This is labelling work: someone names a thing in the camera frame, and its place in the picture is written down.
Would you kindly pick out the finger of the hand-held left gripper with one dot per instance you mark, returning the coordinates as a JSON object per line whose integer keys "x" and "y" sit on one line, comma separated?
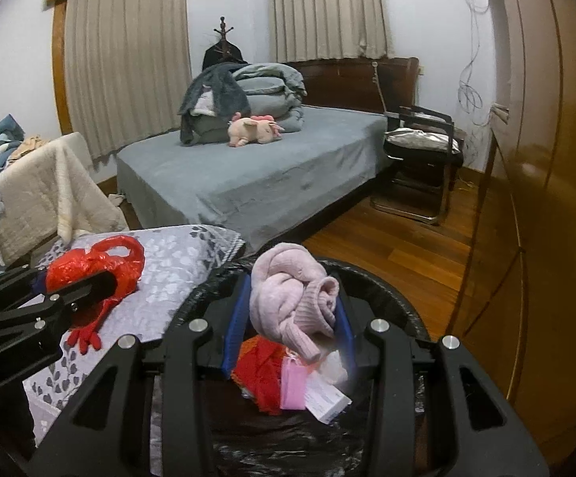
{"x": 94, "y": 290}
{"x": 10, "y": 288}

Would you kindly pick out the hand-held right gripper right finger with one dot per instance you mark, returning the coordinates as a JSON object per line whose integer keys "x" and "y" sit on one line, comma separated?
{"x": 347, "y": 343}

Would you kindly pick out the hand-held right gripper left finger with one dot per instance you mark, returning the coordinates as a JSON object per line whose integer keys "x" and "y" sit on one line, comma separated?
{"x": 236, "y": 328}

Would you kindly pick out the red plastic bag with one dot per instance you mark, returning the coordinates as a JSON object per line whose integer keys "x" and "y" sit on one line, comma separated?
{"x": 79, "y": 263}

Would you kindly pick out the orange bubble wrap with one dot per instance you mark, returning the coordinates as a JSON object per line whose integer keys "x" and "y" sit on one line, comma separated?
{"x": 260, "y": 372}

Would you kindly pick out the white printed box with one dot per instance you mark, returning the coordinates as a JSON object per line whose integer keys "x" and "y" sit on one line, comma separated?
{"x": 327, "y": 402}

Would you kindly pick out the pink knitted cloth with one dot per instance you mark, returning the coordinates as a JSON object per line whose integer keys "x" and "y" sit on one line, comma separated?
{"x": 288, "y": 288}

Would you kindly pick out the pink packet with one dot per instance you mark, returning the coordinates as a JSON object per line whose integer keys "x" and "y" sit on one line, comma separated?
{"x": 293, "y": 382}

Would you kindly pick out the bin with black bag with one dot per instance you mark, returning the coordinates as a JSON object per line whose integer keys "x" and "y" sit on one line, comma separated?
{"x": 288, "y": 442}

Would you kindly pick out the grey floral quilt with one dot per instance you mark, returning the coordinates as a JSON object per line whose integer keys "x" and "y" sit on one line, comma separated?
{"x": 169, "y": 268}

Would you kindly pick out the small beige cloth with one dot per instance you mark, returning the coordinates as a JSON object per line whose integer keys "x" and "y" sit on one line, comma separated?
{"x": 118, "y": 199}

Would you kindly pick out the beige quilted blanket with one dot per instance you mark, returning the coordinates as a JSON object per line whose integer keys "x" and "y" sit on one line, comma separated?
{"x": 44, "y": 198}

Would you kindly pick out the peach cloth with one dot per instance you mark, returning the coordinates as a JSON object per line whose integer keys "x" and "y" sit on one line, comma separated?
{"x": 30, "y": 146}

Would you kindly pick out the teal cloth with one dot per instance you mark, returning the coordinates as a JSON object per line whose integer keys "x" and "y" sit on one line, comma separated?
{"x": 9, "y": 126}

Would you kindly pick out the grey bed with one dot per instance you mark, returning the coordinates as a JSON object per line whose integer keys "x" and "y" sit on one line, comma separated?
{"x": 268, "y": 169}

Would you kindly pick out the black folding chair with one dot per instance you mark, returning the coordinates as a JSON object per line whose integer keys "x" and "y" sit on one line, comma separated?
{"x": 417, "y": 184}

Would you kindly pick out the pink plush toy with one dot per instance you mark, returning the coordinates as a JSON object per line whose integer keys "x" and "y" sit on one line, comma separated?
{"x": 253, "y": 131}

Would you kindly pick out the grey pillow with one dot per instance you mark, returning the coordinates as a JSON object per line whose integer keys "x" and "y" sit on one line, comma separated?
{"x": 208, "y": 129}

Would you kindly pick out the silver chair cushion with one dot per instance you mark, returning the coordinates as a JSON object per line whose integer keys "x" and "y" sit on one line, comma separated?
{"x": 417, "y": 138}

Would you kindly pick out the wide beige curtain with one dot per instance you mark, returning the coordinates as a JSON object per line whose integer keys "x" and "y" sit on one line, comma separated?
{"x": 129, "y": 59}

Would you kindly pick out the dark grey fleece blanket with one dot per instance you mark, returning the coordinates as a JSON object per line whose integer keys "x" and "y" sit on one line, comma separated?
{"x": 216, "y": 84}

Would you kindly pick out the folded grey duvet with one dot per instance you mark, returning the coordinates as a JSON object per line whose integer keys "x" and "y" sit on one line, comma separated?
{"x": 273, "y": 87}

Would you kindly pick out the wooden wardrobe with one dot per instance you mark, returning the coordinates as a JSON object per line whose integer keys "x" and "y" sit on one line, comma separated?
{"x": 556, "y": 208}

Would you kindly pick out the wooden headboard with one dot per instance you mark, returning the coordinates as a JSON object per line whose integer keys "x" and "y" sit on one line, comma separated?
{"x": 342, "y": 82}

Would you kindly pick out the white paper tag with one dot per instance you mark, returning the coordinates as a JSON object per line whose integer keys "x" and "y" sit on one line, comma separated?
{"x": 499, "y": 112}

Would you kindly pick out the wooden coat rack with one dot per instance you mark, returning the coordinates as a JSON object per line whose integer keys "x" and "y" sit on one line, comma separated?
{"x": 222, "y": 44}

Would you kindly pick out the wooden window frame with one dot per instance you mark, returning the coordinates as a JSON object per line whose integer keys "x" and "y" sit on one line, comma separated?
{"x": 59, "y": 59}

